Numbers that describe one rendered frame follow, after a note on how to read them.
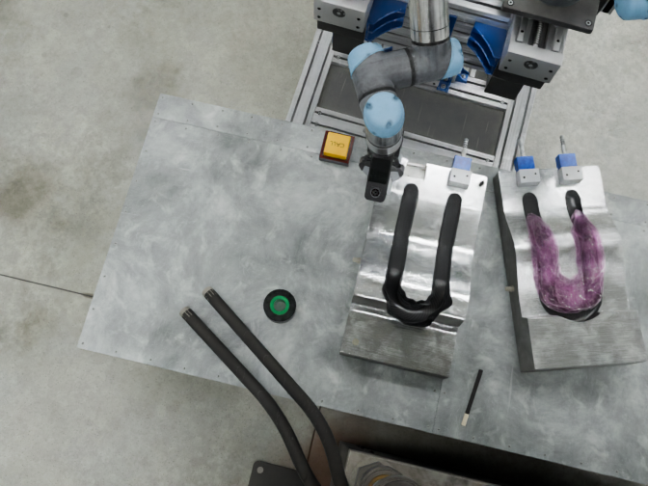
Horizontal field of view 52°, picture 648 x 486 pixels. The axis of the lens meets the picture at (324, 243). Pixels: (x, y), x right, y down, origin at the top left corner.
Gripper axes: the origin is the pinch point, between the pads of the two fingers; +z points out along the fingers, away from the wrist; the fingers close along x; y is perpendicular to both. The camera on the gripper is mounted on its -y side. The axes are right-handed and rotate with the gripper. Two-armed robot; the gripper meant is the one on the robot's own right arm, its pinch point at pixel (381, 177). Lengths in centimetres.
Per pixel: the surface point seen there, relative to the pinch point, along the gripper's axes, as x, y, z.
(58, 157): 130, 10, 85
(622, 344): -62, -26, 7
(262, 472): 24, -85, 86
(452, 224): -18.9, -5.7, 7.7
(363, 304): -1.9, -29.8, 5.4
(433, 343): -19.9, -35.1, 7.9
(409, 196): -7.2, -1.1, 6.9
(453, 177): -16.8, 4.9, 4.6
